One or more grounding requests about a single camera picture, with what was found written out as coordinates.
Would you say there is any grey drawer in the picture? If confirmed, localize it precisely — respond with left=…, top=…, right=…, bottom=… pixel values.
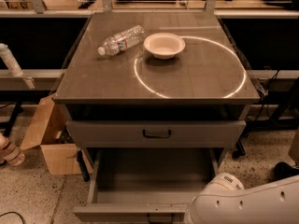
left=74, top=148, right=218, bottom=224
left=66, top=120, right=246, bottom=148

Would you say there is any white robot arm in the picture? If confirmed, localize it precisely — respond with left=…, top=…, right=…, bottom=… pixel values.
left=184, top=173, right=299, bottom=224

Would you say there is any grey drawer cabinet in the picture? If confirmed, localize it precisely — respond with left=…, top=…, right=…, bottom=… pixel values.
left=52, top=10, right=262, bottom=185

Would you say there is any grey top drawer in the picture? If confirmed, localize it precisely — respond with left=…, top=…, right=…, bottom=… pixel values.
left=66, top=120, right=246, bottom=148

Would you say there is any white paper bowl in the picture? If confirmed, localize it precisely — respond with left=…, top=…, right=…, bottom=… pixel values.
left=143, top=33, right=185, bottom=60

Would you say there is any clear plastic water bottle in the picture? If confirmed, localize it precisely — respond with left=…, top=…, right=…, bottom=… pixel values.
left=98, top=25, right=145, bottom=56

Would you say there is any black cabinet caster wheel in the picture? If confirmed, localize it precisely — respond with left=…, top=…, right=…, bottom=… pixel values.
left=232, top=140, right=246, bottom=159

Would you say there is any cardboard box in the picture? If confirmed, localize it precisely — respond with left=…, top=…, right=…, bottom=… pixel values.
left=21, top=95, right=81, bottom=175

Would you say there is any white tube at left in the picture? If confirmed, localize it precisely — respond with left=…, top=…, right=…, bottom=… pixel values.
left=0, top=43, right=36, bottom=90

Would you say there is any bottle at left edge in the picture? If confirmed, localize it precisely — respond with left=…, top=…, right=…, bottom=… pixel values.
left=0, top=133, right=25, bottom=166

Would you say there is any black floor cable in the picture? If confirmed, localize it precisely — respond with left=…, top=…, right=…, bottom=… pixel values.
left=0, top=211, right=27, bottom=224

